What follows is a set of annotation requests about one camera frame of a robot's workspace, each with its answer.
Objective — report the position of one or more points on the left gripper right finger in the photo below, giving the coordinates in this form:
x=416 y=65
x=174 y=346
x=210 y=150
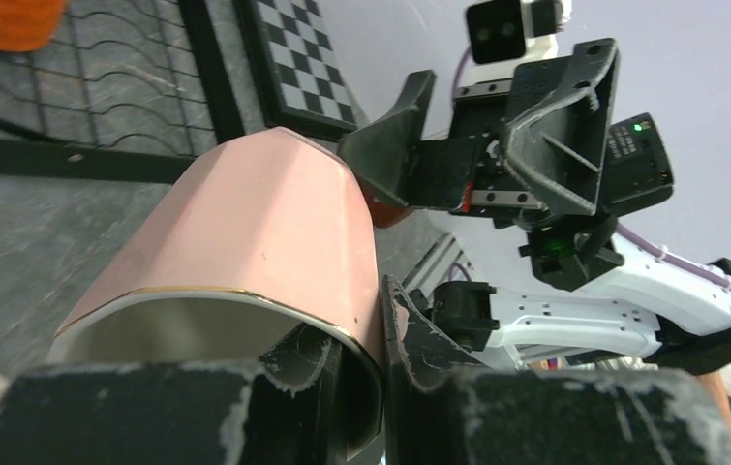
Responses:
x=442 y=406

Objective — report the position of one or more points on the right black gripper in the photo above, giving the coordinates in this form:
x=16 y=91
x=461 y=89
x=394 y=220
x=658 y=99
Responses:
x=531 y=142

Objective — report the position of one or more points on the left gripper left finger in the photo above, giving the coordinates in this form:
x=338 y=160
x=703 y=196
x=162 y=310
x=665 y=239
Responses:
x=283 y=407

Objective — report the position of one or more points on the pink faceted mug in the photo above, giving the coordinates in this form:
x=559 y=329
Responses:
x=259 y=235

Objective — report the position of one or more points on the orange cup rack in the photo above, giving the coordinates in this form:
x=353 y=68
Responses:
x=27 y=25

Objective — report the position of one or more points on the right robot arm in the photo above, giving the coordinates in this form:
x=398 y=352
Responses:
x=615 y=294

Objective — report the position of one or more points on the brown wooden stand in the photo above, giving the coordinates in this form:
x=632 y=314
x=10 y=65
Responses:
x=383 y=215

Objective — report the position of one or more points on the checkerboard calibration board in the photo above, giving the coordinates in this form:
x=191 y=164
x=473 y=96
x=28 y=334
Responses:
x=294 y=68

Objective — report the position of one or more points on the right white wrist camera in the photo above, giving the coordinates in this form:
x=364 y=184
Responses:
x=506 y=30

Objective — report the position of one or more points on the black wire dish rack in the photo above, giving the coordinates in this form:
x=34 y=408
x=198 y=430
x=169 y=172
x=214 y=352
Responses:
x=124 y=91

